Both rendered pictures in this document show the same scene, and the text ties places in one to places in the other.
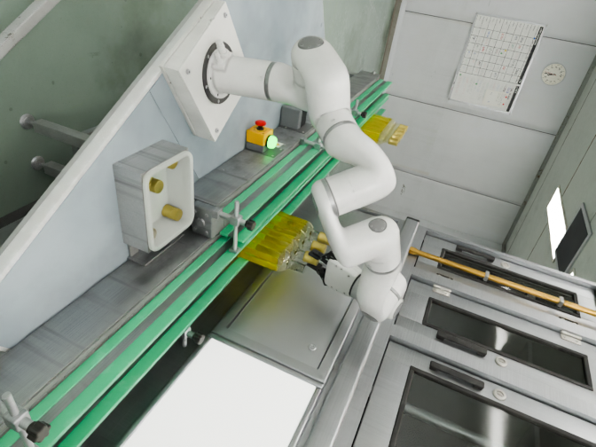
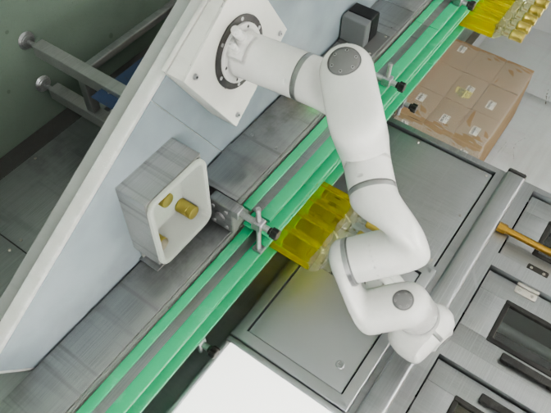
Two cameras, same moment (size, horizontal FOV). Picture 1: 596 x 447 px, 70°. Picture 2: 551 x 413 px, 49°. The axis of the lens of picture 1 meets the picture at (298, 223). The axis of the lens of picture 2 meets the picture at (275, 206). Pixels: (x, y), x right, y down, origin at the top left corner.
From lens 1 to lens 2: 51 cm
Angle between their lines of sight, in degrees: 22
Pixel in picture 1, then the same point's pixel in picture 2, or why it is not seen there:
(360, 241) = (380, 317)
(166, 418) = not seen: outside the picture
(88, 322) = (101, 343)
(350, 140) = (375, 211)
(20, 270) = (34, 310)
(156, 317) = (167, 338)
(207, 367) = (223, 378)
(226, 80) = (245, 73)
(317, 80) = (342, 133)
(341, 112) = (373, 162)
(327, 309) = not seen: hidden behind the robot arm
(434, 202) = not seen: outside the picture
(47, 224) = (54, 266)
